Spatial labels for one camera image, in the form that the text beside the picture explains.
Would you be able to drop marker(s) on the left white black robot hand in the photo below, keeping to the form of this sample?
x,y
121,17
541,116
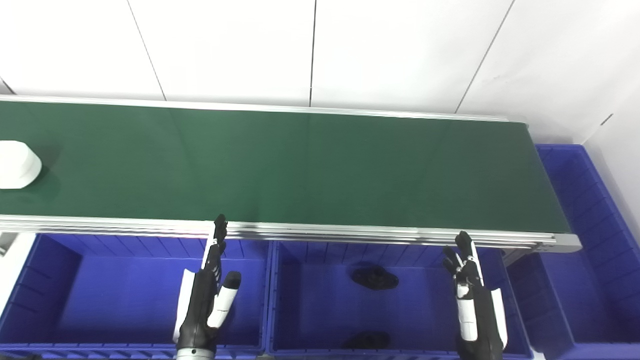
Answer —
x,y
202,300

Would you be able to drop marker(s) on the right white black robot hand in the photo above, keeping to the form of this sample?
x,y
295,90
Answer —
x,y
477,300

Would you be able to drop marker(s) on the white plastic part with hole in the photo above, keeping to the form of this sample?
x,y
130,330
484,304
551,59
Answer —
x,y
17,165

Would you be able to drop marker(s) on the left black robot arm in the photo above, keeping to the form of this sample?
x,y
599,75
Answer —
x,y
196,354

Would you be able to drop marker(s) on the blue plastic bin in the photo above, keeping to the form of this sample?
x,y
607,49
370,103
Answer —
x,y
320,305
120,295
585,280

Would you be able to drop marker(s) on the black plastic part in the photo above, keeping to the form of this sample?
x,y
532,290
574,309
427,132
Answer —
x,y
375,278
367,341

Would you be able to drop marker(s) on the green conveyor belt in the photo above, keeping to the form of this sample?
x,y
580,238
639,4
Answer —
x,y
300,165

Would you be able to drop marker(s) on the aluminium conveyor support leg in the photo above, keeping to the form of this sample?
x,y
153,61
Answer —
x,y
5,244

